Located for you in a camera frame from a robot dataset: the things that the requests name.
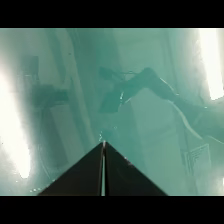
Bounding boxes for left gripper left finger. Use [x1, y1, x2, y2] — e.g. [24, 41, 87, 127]
[38, 142, 104, 196]

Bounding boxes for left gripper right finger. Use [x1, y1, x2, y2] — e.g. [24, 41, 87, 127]
[104, 141, 168, 196]

